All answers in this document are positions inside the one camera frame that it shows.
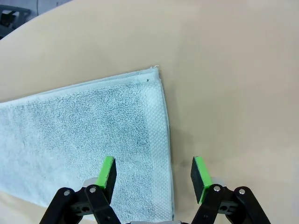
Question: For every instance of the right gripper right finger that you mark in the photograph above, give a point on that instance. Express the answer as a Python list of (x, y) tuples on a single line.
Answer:
[(198, 177)]

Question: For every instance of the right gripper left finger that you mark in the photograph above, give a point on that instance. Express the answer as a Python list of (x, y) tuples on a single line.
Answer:
[(106, 175)]

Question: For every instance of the light blue towel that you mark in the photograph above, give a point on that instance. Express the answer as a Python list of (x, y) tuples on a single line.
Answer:
[(70, 130)]

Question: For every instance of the grey metal equipment frame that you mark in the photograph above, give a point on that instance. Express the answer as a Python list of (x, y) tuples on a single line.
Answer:
[(9, 16)]

